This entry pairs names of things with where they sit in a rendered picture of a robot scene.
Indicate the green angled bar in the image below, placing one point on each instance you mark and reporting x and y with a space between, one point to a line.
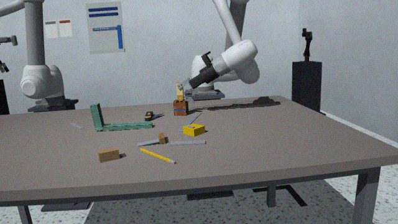
100 126

